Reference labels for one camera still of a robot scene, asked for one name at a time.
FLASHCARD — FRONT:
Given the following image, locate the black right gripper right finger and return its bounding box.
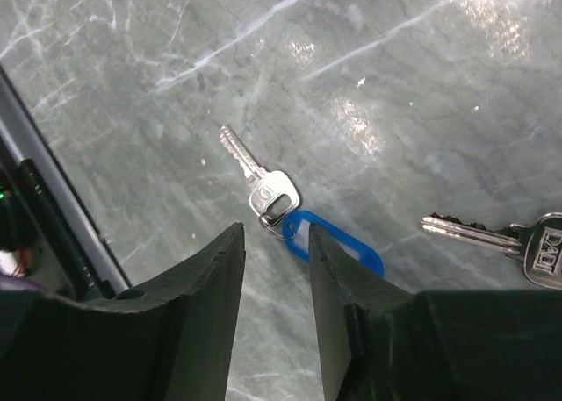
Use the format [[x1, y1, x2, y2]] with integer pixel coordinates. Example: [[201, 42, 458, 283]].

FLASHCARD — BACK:
[[309, 225, 561, 400]]

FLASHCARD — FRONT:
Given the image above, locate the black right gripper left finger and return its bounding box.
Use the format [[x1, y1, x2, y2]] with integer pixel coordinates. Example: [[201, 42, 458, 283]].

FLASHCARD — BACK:
[[1, 223, 245, 400]]

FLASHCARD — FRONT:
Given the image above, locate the key with blue tag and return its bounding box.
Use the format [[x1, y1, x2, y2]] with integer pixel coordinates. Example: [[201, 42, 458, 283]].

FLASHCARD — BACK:
[[220, 125, 385, 276]]

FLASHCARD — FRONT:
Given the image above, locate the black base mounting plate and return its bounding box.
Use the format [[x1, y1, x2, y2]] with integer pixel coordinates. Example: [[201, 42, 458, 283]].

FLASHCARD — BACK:
[[1, 138, 117, 301]]

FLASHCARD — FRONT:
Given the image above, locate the key with yellow tag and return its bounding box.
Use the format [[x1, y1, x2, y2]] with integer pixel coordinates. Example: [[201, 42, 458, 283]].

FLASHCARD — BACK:
[[421, 212, 561, 290]]

